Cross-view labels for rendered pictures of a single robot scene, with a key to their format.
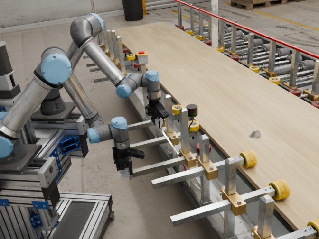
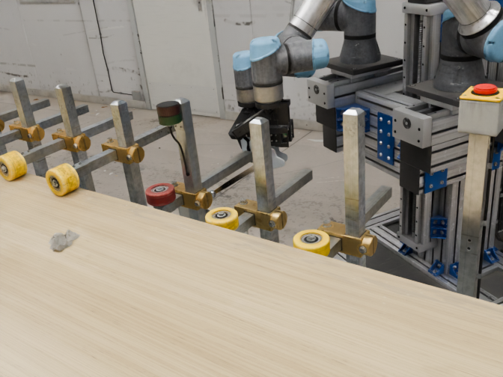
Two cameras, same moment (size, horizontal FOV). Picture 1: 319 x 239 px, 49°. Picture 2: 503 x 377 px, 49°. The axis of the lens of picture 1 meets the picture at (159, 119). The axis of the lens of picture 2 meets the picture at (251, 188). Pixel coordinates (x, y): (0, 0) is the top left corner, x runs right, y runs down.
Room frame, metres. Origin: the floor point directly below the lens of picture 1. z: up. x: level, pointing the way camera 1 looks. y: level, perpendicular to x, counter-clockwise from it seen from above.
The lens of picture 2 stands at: (2.87, -0.83, 1.53)
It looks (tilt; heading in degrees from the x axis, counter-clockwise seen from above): 25 degrees down; 144
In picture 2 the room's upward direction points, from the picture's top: 6 degrees counter-clockwise
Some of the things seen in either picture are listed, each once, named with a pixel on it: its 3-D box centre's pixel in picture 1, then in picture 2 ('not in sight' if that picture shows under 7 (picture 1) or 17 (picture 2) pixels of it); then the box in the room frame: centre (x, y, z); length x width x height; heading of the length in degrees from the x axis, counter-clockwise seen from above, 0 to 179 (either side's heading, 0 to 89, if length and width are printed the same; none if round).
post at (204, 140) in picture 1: (204, 177); (132, 175); (1.38, -0.20, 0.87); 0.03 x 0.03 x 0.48; 16
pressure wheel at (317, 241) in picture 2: (178, 114); (312, 258); (2.10, -0.13, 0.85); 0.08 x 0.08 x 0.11
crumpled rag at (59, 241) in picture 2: (255, 133); (60, 238); (1.67, -0.53, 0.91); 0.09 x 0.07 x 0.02; 133
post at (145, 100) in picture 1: (145, 92); (473, 233); (2.35, 0.09, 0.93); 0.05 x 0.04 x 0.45; 16
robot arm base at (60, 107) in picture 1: (51, 102); (460, 69); (1.95, 0.64, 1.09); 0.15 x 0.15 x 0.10
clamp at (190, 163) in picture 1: (187, 157); (188, 196); (1.60, -0.14, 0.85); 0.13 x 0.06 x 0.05; 16
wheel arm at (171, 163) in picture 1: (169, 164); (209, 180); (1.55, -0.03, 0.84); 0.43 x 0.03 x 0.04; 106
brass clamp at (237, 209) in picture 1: (232, 199); (71, 141); (1.12, -0.28, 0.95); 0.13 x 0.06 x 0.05; 16
